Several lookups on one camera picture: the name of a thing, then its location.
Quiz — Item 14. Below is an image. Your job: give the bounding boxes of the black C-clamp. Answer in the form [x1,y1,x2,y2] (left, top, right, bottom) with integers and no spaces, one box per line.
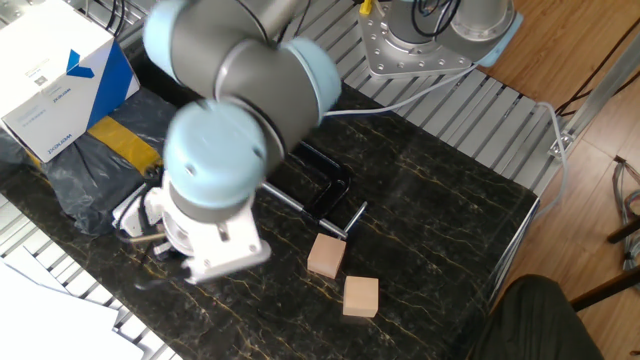
[259,141,369,241]

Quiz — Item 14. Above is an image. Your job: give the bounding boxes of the wooden cube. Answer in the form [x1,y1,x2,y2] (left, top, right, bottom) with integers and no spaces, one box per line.
[307,233,347,280]
[342,275,380,319]

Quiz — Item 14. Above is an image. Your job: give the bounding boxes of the white power strip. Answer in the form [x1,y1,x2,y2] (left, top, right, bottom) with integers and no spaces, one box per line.
[110,183,166,239]

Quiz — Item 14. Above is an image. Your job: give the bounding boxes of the black plastic wrapped package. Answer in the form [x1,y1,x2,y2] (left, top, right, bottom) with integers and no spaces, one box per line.
[0,87,176,236]

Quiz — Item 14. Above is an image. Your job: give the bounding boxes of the dark trousered person leg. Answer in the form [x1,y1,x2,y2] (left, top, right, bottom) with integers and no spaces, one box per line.
[467,274,606,360]

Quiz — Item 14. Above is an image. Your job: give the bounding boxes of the white blue cardboard box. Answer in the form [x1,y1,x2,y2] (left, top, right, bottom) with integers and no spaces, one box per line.
[0,0,141,165]

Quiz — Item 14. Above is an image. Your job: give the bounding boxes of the dark wooden stool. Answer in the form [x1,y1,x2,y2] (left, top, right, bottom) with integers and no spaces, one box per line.
[569,214,640,312]

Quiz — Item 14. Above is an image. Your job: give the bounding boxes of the white paper sheets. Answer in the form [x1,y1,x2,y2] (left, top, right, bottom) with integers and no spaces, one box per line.
[0,244,146,360]

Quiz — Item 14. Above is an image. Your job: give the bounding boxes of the white power strip cable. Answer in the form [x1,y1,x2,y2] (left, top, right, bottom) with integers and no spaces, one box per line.
[322,62,481,120]

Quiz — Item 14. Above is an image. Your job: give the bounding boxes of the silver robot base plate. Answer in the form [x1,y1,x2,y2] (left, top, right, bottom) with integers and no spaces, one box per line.
[357,4,474,80]

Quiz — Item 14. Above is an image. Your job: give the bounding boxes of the grey cable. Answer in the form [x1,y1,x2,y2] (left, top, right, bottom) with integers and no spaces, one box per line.
[532,102,571,221]

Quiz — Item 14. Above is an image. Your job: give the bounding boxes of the black floor cables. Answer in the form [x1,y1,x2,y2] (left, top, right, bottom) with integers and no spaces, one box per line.
[553,14,640,117]

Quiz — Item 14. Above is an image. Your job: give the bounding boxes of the aluminium frame rail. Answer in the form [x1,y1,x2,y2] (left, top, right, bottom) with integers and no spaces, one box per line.
[547,29,640,159]

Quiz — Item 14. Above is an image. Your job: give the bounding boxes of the coloured wire bundle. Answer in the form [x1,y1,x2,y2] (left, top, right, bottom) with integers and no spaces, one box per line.
[612,154,640,274]

